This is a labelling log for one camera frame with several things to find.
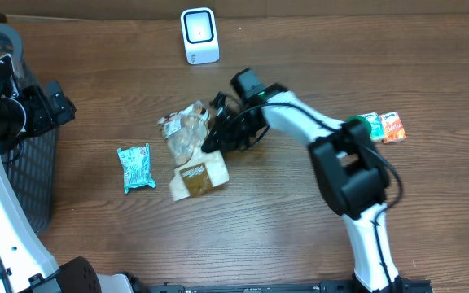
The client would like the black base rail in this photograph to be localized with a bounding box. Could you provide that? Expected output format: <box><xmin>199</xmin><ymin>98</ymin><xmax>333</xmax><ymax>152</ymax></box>
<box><xmin>147</xmin><ymin>277</ymin><xmax>433</xmax><ymax>293</ymax></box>

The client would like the teal tissue pack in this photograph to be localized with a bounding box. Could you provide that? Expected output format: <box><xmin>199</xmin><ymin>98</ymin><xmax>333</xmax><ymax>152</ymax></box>
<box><xmin>361</xmin><ymin>112</ymin><xmax>385</xmax><ymax>142</ymax></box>

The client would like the teal snack bar wrapper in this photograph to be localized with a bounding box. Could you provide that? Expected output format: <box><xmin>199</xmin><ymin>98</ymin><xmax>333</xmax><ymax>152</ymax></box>
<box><xmin>117</xmin><ymin>143</ymin><xmax>156</xmax><ymax>194</ymax></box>

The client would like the green lid jar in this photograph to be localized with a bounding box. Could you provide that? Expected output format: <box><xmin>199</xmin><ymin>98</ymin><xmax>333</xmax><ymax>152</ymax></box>
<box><xmin>346</xmin><ymin>115</ymin><xmax>371</xmax><ymax>135</ymax></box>

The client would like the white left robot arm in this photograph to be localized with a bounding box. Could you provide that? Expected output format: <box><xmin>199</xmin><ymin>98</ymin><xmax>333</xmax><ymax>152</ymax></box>
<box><xmin>0</xmin><ymin>54</ymin><xmax>133</xmax><ymax>292</ymax></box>

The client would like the dark grey plastic basket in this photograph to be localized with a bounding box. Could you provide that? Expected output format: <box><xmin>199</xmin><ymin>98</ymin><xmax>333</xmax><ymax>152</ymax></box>
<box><xmin>0</xmin><ymin>23</ymin><xmax>59</xmax><ymax>234</ymax></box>

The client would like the orange tissue pack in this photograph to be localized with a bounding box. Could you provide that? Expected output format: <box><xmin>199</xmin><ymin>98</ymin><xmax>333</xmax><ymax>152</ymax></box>
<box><xmin>379</xmin><ymin>112</ymin><xmax>406</xmax><ymax>143</ymax></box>

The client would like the brown cookie bag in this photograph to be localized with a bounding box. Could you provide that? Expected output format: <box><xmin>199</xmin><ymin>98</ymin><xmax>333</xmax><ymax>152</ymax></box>
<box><xmin>158</xmin><ymin>101</ymin><xmax>230</xmax><ymax>201</ymax></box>

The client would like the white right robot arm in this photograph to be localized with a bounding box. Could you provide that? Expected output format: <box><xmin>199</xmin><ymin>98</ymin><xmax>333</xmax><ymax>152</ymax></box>
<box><xmin>201</xmin><ymin>68</ymin><xmax>403</xmax><ymax>292</ymax></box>

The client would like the white barcode scanner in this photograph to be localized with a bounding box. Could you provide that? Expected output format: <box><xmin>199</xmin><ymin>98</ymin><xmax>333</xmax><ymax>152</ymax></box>
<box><xmin>180</xmin><ymin>7</ymin><xmax>220</xmax><ymax>65</ymax></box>

